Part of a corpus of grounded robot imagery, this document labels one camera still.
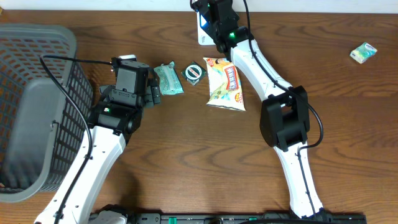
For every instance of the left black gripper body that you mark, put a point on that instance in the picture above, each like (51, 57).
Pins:
(154, 96)

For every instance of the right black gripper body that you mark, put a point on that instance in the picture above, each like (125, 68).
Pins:
(209, 27)

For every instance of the pale teal wet-wipe pack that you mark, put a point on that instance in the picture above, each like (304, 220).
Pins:
(169, 82)

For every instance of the dark green round-label box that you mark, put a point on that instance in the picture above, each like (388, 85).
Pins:
(193, 73)

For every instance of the yellow snack bag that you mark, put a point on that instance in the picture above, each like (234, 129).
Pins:
(224, 84)

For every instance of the teal tissue pack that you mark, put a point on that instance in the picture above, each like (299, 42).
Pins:
(363, 52)

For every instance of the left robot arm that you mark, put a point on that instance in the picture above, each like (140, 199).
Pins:
(109, 126)

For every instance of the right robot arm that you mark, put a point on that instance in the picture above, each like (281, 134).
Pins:
(285, 109)

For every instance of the grey plastic shopping basket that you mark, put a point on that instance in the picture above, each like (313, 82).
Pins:
(44, 95)

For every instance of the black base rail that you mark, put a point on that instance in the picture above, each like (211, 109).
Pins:
(271, 217)

